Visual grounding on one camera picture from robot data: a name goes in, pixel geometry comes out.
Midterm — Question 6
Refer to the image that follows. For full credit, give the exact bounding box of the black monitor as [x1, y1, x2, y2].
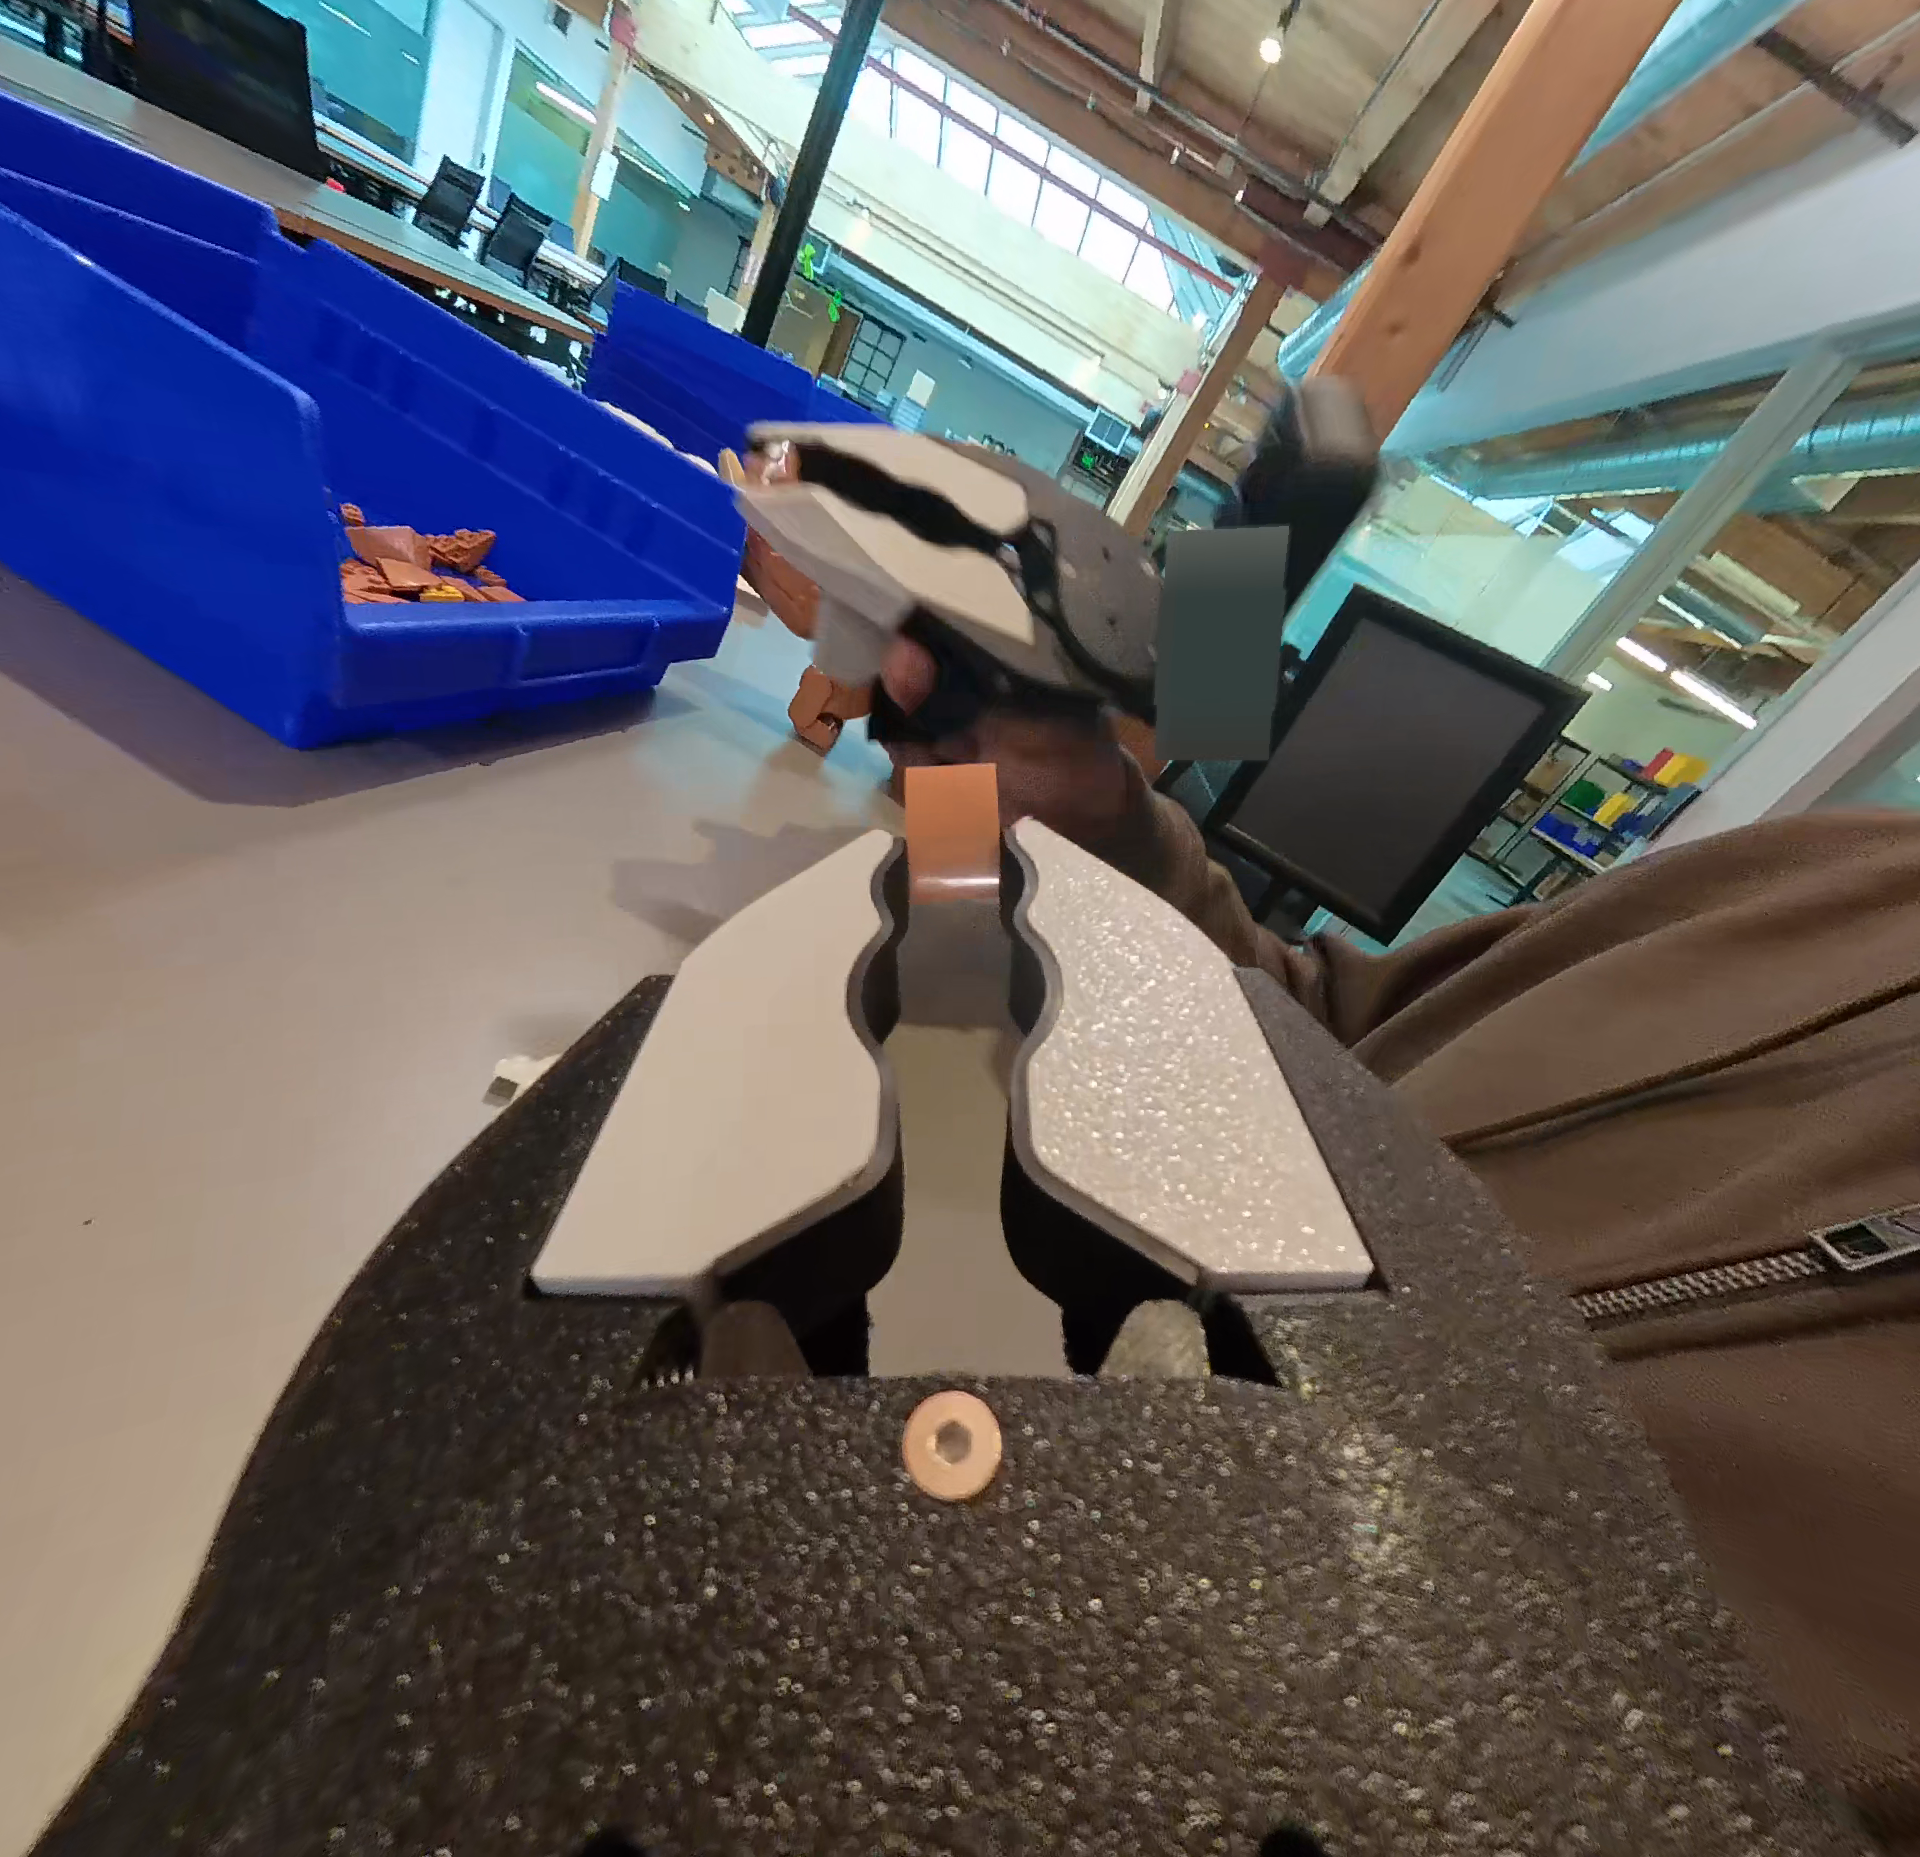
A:
[1200, 585, 1598, 950]

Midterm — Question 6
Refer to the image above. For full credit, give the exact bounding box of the blue plastic bin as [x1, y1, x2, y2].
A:
[0, 87, 752, 752]

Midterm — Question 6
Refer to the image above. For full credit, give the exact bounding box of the stack of blue bins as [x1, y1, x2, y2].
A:
[581, 285, 897, 477]

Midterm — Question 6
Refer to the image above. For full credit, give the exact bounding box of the brown smooth tile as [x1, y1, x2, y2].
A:
[894, 763, 1021, 1029]

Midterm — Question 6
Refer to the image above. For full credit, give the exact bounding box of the black office chair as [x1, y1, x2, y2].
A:
[120, 0, 327, 177]

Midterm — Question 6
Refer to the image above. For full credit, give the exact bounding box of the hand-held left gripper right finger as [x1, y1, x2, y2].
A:
[1000, 816, 1376, 1372]

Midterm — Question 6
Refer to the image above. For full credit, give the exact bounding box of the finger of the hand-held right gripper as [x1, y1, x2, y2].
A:
[781, 501, 1089, 694]
[743, 417, 1047, 550]

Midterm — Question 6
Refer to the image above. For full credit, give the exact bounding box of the pile of brown bricks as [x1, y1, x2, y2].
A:
[331, 501, 535, 608]

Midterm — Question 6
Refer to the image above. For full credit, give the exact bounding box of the wooden post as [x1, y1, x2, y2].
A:
[1301, 0, 1646, 442]

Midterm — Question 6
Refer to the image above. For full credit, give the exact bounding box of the colourful storage shelf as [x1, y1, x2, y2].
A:
[1524, 733, 1719, 875]

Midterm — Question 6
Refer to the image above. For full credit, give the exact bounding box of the person's right forearm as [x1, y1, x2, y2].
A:
[1097, 763, 1443, 1054]

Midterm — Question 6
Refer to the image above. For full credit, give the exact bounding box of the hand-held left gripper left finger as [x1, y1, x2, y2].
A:
[533, 829, 908, 1372]

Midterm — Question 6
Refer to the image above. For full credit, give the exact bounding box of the tan brick animal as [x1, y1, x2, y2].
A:
[720, 442, 897, 755]

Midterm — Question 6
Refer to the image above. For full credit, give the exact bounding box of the black pole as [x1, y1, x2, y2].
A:
[730, 0, 913, 349]

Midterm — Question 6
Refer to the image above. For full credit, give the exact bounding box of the wooden background table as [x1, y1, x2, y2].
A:
[0, 42, 602, 344]

